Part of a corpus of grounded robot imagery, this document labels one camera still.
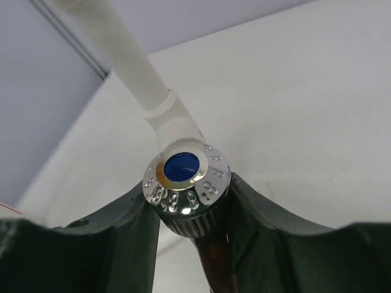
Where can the left aluminium frame post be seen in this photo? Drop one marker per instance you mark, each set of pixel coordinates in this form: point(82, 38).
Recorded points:
point(70, 37)

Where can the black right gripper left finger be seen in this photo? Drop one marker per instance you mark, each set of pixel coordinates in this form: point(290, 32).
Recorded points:
point(111, 250)

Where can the white PVC pipe frame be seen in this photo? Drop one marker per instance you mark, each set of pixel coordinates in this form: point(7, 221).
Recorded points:
point(163, 108)

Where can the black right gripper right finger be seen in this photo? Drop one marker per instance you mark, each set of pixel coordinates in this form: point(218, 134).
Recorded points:
point(274, 250)

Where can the brown water faucet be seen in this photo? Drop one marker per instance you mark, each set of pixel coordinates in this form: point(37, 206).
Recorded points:
point(187, 185)

